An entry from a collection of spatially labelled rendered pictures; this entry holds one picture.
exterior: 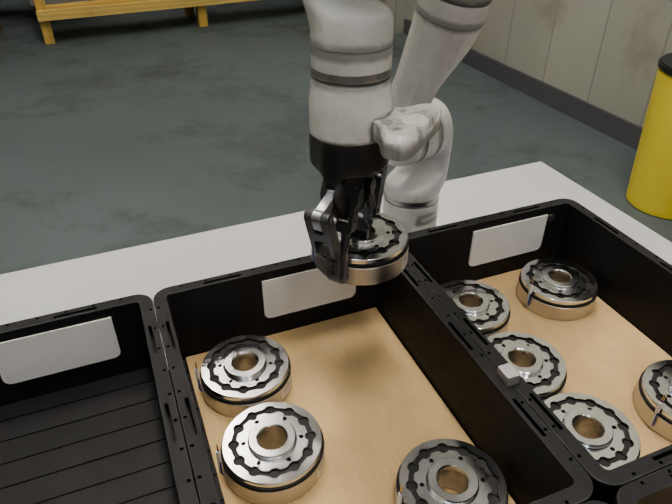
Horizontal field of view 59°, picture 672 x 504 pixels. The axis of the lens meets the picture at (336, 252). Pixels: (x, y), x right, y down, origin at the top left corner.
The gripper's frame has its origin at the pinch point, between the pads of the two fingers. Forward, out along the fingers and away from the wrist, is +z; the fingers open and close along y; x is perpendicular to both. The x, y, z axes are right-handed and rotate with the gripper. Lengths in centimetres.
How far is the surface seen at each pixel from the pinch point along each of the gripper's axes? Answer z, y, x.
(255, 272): 6.9, -0.2, -12.5
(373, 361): 16.8, -2.6, 2.5
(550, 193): 30, -82, 10
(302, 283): 9.8, -4.2, -8.4
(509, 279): 16.9, -27.1, 12.9
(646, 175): 84, -222, 34
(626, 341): 16.8, -21.1, 29.6
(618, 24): 44, -315, 2
